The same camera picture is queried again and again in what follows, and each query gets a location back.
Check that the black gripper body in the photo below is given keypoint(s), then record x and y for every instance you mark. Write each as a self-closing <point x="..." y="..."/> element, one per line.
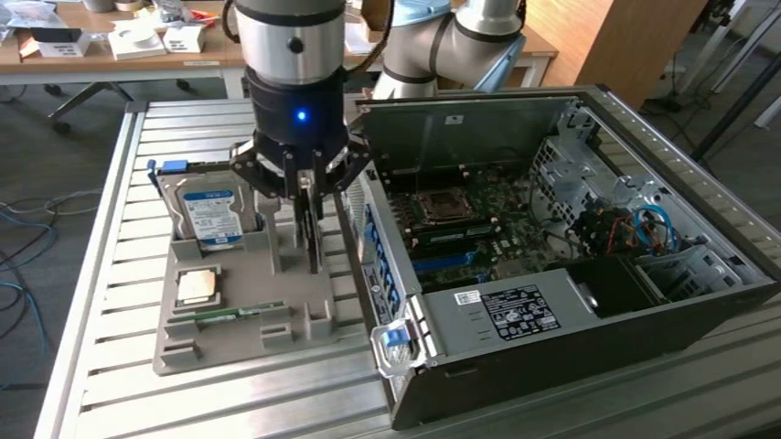
<point x="299" y="114"/>

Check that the graphics card with metal bracket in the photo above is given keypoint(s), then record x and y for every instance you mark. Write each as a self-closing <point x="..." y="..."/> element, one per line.
<point x="314" y="247"/>

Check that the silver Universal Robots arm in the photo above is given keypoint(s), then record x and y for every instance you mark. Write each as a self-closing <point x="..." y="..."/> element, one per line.
<point x="290" y="41"/>

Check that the metal CPU socket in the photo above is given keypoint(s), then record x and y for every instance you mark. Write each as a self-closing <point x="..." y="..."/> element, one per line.
<point x="442" y="208"/>

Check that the white paper booklet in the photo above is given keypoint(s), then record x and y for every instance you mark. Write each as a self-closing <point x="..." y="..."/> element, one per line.
<point x="359" y="42"/>

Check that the grey parts rack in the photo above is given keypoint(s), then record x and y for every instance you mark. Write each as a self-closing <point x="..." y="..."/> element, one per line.
<point x="245" y="283"/>

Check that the small white labelled box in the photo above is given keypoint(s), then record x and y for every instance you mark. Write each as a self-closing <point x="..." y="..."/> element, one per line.
<point x="183" y="40"/>

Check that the brown cardboard box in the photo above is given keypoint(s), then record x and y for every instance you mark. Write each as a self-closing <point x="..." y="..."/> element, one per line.
<point x="373" y="11"/>

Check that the blue expansion slot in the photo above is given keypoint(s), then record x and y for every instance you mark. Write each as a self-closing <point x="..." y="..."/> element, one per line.
<point x="445" y="264"/>

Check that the copper-topped CPU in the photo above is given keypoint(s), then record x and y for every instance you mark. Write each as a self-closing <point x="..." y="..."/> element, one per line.
<point x="197" y="287"/>

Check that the green RAM stick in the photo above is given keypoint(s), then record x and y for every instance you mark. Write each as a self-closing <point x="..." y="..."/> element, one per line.
<point x="238" y="313"/>

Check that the wooden desk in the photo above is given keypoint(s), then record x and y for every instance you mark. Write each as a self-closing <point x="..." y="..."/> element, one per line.
<point x="122" y="68"/>

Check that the white box with tape roll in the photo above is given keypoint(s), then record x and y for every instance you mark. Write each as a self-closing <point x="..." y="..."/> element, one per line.
<point x="138" y="43"/>

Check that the metal drive cage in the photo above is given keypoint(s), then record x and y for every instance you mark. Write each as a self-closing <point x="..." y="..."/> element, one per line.
<point x="568" y="174"/>

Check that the grey power supply unit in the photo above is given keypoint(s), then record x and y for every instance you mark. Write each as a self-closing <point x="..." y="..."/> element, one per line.
<point x="452" y="324"/>

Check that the blue case latch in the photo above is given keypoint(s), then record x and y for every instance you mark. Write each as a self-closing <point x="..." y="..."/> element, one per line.
<point x="393" y="338"/>

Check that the white box with black lid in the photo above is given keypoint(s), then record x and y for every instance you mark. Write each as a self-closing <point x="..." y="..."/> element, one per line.
<point x="60" y="43"/>

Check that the wooden partition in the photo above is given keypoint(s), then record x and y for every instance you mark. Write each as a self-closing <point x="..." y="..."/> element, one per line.
<point x="629" y="46"/>

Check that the open black PC case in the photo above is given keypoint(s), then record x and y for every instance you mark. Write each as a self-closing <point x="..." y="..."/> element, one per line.
<point x="549" y="366"/>

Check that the metal disk bay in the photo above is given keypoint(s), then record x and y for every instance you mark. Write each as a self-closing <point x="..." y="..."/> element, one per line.
<point x="689" y="274"/>

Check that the hard disk with blue bracket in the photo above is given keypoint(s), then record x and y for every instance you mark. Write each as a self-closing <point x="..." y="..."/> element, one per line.
<point x="207" y="210"/>

